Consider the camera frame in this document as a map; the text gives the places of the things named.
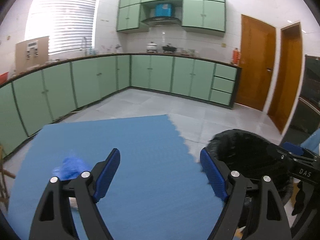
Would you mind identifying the blue plastic bag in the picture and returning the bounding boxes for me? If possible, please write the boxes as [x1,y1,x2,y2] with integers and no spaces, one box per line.
[52,151,92,181]

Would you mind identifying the black trash bin with bag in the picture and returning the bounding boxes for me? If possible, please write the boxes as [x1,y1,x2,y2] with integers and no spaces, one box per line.
[207,128,295,238]

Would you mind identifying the green lower kitchen cabinets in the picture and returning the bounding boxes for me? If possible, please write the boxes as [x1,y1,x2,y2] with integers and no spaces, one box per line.
[1,53,241,155]

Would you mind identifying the blue white cloth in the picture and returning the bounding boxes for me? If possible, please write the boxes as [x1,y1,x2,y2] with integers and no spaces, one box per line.
[300,128,320,155]

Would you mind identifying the black glass cabinet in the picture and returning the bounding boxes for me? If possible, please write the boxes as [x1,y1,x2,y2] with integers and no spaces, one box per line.
[281,55,320,145]

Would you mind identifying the wooden door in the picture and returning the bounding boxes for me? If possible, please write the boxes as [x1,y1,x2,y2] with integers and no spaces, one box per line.
[267,22,303,133]
[236,15,276,111]

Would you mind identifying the wooden stool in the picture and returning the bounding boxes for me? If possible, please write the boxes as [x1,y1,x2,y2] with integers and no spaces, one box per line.
[0,145,16,210]

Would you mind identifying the orange thermos flask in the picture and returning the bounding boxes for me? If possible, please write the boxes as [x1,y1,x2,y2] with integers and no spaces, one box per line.
[232,48,241,65]

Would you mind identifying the blue foam mat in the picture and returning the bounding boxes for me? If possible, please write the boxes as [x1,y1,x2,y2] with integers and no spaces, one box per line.
[8,115,223,239]

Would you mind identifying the red basin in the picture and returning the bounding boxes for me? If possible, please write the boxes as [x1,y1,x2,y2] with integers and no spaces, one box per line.
[0,72,8,84]

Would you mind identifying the black wok pan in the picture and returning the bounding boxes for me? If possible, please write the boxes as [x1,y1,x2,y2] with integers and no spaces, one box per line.
[162,44,177,54]

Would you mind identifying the brown cardboard box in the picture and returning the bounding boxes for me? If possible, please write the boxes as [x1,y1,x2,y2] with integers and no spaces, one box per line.
[15,36,49,74]

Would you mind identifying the white cooking pot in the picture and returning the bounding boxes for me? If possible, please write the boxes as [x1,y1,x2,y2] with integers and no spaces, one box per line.
[146,42,158,53]

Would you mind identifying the sink faucet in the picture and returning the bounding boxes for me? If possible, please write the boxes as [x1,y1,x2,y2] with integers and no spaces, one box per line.
[80,37,87,56]

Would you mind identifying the range hood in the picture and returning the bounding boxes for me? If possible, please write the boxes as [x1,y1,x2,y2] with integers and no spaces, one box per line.
[142,16,182,27]

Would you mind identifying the blue box above hood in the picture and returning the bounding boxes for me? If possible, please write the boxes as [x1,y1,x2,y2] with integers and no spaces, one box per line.
[155,3,174,17]

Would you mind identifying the white window blinds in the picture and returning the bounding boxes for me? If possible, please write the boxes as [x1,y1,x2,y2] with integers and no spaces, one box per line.
[24,0,99,55]

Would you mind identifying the green upper wall cabinets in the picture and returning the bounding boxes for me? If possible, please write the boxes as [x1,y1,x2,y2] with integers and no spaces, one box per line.
[116,0,226,36]

